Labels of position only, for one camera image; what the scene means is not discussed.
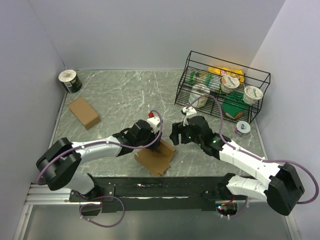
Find purple yogurt cup on table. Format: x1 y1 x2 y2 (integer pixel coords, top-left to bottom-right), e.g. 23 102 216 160
234 120 251 136

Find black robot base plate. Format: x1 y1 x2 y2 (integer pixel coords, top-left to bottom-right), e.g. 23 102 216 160
68 176 251 214

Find brown cardboard box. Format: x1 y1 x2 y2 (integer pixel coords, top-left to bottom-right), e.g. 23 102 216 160
134 140 176 177
67 97 101 130

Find green white packet in rack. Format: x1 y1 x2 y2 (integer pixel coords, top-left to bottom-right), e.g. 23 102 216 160
188 71 221 92

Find black wire rack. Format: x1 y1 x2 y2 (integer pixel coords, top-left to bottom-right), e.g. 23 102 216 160
174 50 271 123

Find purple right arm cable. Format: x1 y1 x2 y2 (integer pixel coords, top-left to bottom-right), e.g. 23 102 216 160
186 94 320 221

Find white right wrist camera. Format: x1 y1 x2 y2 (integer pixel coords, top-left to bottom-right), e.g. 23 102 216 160
181 106 197 126

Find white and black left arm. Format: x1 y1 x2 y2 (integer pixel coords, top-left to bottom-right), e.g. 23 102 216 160
35 116 163 201

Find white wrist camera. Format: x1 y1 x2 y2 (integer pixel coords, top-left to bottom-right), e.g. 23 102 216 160
181 106 197 126
146 112 161 133

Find folded brown cardboard box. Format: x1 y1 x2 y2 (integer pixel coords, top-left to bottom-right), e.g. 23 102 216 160
67 97 101 130

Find yogurt cup upper right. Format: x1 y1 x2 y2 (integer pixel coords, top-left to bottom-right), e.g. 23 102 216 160
242 85 264 105

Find aluminium frame rail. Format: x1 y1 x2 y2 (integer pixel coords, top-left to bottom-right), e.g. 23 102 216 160
24 184 71 205

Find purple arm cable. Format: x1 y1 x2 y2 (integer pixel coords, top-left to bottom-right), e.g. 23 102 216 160
186 94 320 221
36 109 165 228

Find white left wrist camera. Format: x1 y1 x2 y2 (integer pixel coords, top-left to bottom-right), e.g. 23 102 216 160
146 112 161 133

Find yellow snack bag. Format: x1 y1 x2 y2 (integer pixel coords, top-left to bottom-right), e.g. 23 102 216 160
208 66 245 84

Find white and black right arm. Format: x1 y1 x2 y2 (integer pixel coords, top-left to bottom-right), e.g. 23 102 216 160
169 116 305 216

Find white green cup lower shelf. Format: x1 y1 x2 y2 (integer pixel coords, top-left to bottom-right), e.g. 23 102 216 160
189 83 210 108

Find dark green noodle cup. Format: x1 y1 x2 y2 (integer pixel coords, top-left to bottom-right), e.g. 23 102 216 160
58 69 82 93

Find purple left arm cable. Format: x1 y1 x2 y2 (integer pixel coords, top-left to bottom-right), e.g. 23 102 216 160
36 109 165 228

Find green snack packet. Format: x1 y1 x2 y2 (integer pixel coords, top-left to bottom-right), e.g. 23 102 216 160
221 91 250 119

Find yogurt cup upper middle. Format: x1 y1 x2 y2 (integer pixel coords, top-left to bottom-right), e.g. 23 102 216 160
220 74 240 94

